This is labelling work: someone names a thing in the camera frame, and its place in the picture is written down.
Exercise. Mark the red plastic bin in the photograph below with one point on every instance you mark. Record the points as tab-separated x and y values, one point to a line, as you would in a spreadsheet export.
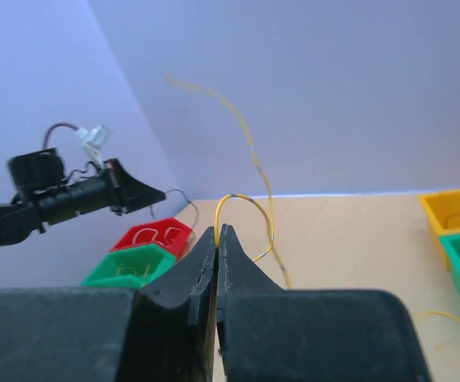
169	234

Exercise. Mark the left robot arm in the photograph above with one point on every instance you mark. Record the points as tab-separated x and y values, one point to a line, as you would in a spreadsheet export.
45	195

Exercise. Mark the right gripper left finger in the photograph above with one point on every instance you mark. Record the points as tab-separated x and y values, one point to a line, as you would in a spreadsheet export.
163	331

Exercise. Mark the yellow plastic bin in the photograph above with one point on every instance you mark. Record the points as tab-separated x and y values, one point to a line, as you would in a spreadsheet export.
442	210

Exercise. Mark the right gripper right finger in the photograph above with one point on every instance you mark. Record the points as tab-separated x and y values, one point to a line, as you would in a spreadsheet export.
267	333

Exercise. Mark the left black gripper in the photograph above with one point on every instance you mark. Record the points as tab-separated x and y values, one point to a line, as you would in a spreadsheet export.
126	194

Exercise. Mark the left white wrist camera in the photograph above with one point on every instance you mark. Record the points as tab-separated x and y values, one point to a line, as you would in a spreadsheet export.
92	142

